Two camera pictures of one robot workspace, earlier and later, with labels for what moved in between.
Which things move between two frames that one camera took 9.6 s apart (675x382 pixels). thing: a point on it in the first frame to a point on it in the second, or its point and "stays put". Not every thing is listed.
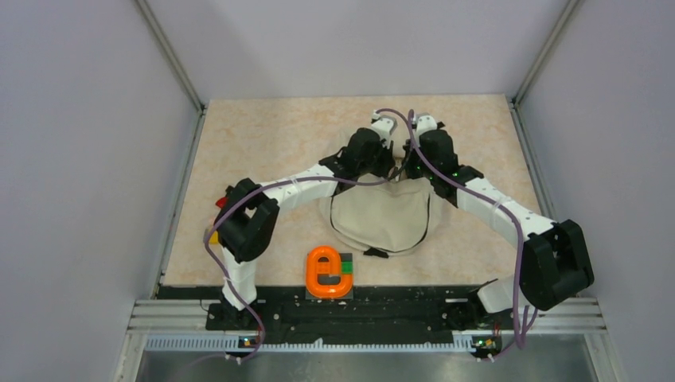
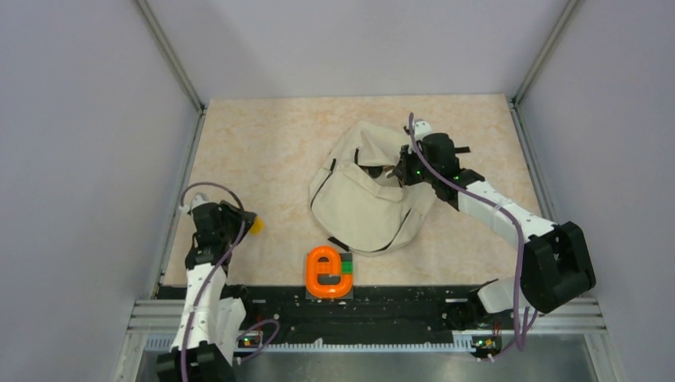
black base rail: (376, 314) stays put
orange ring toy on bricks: (314, 268) stays put
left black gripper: (387, 161) to (228, 210)
